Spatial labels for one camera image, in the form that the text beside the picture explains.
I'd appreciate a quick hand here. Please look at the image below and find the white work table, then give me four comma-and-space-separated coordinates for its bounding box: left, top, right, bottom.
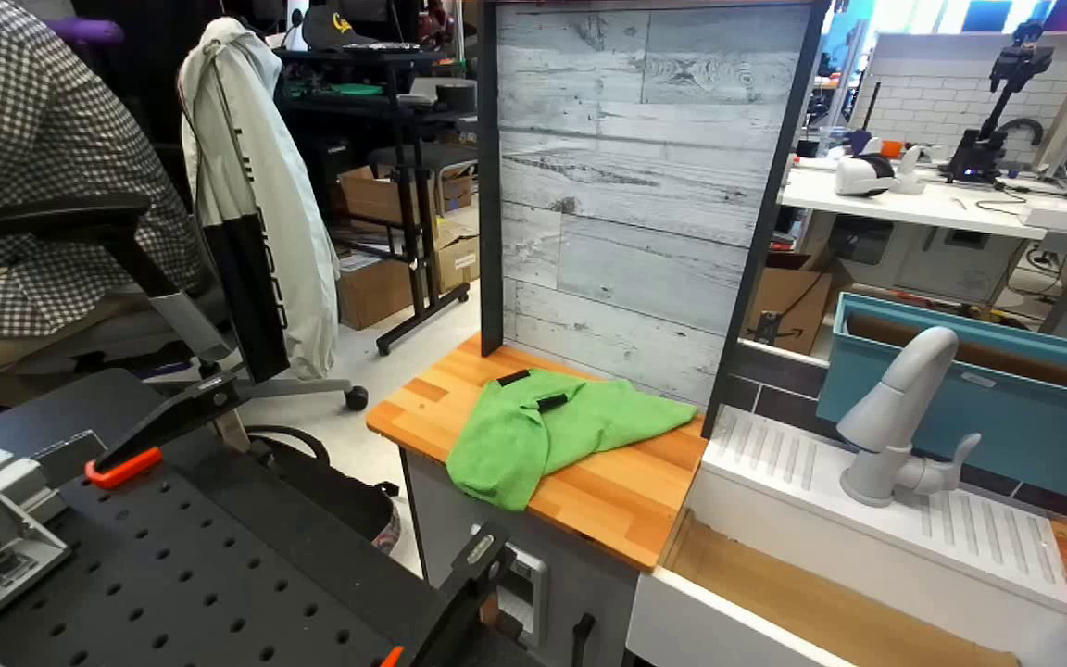
773, 152, 1067, 313

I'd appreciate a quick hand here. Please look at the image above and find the black office chair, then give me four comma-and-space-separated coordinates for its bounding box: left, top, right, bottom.
0, 196, 367, 411

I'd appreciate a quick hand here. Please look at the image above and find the wooden counter cabinet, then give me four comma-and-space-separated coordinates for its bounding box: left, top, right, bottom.
367, 339, 704, 667

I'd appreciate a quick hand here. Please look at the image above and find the white toy sink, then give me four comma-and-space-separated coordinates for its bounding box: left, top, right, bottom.
621, 406, 1067, 667

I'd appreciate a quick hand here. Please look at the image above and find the green towel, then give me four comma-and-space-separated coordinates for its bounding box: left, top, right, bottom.
444, 372, 698, 513

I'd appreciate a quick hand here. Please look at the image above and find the white jacket on chair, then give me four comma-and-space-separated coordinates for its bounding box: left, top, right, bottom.
176, 15, 340, 382

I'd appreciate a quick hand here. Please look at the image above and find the black marker pen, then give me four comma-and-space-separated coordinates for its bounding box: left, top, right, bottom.
496, 372, 567, 417

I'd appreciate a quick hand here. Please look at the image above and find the teal storage bin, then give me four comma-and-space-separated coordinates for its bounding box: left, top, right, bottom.
820, 292, 1067, 498

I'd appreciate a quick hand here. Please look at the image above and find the orange handled clamp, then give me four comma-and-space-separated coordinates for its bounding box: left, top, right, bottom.
82, 377, 240, 491

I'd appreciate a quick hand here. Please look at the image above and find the grey toy faucet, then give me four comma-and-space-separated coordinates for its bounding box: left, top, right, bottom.
836, 327, 983, 509

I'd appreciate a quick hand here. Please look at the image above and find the grey wood backdrop panel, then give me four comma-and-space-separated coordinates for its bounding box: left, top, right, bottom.
478, 0, 830, 417

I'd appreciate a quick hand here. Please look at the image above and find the cardboard box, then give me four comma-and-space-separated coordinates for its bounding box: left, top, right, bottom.
337, 257, 412, 332

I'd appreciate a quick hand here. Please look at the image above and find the person in checkered shirt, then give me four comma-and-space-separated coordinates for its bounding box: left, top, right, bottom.
0, 0, 203, 375

